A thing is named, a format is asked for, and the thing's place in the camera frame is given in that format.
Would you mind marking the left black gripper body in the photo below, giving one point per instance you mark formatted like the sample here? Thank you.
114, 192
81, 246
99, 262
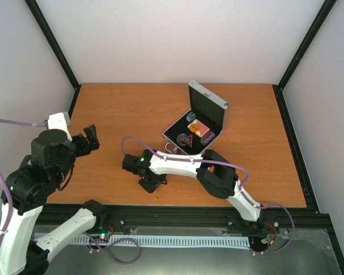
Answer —
85, 148

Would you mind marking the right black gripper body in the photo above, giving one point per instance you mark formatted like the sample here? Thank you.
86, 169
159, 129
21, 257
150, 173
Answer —
159, 178

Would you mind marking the clear round dealer button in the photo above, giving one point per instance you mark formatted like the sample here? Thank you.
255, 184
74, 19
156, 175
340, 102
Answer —
180, 138

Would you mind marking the aluminium poker case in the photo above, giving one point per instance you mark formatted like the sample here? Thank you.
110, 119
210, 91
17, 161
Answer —
209, 108

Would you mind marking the tall purple chip stack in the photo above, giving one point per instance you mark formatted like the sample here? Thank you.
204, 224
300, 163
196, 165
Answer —
207, 138

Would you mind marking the playing card deck box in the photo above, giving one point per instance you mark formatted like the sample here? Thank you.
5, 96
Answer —
203, 128

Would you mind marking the red black triangular button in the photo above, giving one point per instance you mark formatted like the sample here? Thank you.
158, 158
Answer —
187, 140

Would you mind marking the orange blue round button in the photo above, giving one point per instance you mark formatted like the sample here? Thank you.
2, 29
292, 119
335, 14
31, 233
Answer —
194, 127

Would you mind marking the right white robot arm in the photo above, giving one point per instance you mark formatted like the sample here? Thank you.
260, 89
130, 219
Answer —
216, 175

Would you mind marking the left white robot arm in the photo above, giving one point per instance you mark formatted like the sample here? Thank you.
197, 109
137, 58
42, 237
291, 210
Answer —
47, 169

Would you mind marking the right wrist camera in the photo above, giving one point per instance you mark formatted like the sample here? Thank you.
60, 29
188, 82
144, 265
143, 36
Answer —
131, 163

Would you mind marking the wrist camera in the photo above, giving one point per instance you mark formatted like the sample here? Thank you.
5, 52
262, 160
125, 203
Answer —
57, 121
131, 163

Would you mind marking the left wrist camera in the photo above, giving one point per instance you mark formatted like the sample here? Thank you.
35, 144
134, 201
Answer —
57, 121

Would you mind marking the white slotted cable duct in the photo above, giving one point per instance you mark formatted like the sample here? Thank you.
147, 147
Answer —
165, 241

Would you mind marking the black aluminium frame rail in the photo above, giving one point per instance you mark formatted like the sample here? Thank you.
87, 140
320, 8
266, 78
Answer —
123, 218

